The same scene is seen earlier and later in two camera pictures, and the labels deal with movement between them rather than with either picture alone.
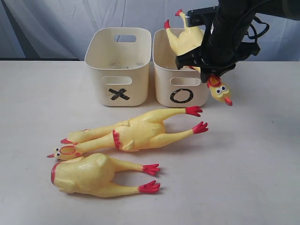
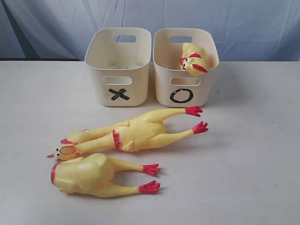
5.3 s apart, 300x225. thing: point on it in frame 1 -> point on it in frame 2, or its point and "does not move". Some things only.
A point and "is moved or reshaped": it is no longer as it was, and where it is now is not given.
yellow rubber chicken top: [191, 38] is moved or reshaped
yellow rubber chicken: [143, 132] does not move
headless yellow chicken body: [93, 175] does not move
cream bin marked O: [175, 88] does not move
